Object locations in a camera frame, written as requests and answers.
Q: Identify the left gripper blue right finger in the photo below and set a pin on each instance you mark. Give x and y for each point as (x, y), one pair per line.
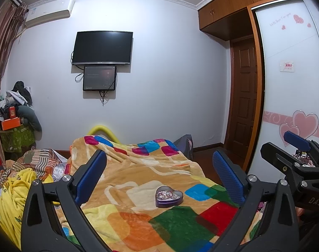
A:
(232, 176)

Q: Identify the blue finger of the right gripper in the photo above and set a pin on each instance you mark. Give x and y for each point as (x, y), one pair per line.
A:
(298, 142)
(277, 157)

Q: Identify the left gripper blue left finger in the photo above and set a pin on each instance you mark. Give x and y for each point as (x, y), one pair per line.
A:
(87, 176)

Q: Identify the striped pillow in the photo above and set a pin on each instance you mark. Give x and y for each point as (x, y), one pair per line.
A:
(44, 162)

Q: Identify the purple bag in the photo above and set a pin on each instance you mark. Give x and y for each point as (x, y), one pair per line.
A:
(185, 145)

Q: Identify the brown wooden door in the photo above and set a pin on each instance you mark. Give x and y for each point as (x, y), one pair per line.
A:
(243, 98)

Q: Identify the purple heart-shaped tin box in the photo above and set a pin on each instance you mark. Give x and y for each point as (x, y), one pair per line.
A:
(167, 197)

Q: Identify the colourful fleece blanket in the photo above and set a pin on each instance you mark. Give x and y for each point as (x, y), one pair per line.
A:
(150, 197)

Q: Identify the green patterned bin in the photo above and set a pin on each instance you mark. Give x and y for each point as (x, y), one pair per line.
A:
(14, 140)

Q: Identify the yellow garment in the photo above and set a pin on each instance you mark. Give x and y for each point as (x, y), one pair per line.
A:
(12, 203)

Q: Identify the orange box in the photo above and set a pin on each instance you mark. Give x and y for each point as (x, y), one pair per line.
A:
(10, 123)

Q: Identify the dark clothes pile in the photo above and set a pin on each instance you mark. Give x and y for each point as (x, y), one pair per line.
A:
(20, 98)

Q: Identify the white wardrobe sliding door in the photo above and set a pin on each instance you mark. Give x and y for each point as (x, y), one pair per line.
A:
(289, 32)

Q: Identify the brown upper wardrobe cabinet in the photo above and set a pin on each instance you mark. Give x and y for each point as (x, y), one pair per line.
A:
(227, 19)

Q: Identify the white air conditioner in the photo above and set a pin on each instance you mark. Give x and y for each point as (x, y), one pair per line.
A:
(47, 12)

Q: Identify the yellow curved bed rail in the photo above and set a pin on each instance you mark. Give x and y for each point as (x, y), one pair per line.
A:
(104, 130)

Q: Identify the small wall monitor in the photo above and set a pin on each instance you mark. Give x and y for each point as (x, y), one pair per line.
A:
(99, 78)

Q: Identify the large wall television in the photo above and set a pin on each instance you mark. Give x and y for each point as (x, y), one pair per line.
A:
(102, 47)

